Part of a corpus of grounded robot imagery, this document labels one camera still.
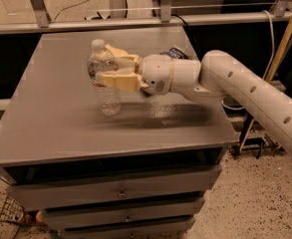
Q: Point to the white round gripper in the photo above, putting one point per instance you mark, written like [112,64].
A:
[155,73]

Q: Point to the clear plastic water bottle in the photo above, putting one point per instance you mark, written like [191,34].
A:
[101,61]

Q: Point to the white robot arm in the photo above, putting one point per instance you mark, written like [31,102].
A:
[218,74]

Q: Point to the blue chip bag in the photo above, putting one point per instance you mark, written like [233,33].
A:
[176,53]

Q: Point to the grey drawer cabinet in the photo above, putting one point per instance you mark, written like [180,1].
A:
[141,172]

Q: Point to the metal railing frame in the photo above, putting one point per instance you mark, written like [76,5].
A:
[43,16]

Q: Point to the yellow stand frame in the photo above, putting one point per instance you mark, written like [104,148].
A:
[272,67]

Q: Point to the wire basket on floor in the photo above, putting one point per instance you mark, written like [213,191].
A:
[12,211]

